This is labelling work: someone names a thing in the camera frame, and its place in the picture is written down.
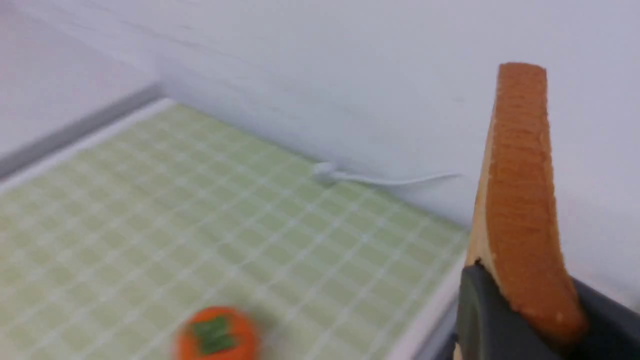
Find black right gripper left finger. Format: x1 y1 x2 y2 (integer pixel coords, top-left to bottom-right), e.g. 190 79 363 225
455 264 562 360

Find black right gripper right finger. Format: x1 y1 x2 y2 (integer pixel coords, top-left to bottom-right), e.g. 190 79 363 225
565 278 640 360

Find toast slice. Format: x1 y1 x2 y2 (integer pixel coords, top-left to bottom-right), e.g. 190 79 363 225
465 63 589 347

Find orange persimmon with green leaf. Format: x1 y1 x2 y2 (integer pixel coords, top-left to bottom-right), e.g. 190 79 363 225
173 306 261 360

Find green checkered tablecloth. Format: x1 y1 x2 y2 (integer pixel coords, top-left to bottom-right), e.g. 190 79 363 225
1 102 467 360

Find white power cable with plug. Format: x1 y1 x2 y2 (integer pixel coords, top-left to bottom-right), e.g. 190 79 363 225
312 161 463 187

